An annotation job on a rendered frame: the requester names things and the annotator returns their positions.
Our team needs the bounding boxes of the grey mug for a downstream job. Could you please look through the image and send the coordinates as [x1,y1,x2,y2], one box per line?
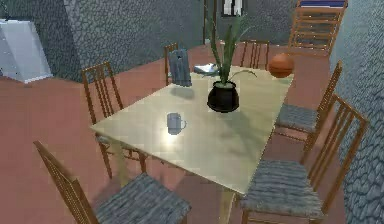
[166,112,188,136]

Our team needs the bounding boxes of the wooden chair grey seat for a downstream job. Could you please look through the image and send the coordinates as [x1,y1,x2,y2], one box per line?
[240,39,271,71]
[239,94,370,224]
[81,61,148,180]
[163,42,180,87]
[32,140,193,224]
[273,60,344,164]

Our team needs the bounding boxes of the pale yellow dining table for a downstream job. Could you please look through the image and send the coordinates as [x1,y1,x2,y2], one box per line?
[89,65,295,224]

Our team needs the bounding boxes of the house plant in black pot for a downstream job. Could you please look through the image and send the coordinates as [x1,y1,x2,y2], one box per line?
[203,13,258,114]

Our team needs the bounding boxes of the pale blue flat object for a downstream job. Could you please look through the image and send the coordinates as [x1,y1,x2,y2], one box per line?
[193,62,220,77]

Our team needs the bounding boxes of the orange basketball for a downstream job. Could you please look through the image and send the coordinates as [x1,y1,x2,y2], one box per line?
[268,52,296,79]

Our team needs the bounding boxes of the wooden shelf unit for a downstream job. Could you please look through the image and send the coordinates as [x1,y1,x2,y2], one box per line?
[287,0,349,57]

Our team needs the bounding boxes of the white cabinet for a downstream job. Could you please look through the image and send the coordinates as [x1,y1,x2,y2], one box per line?
[0,18,54,84]

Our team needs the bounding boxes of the dark framed wall picture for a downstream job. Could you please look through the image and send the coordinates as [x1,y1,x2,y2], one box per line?
[221,0,245,18]

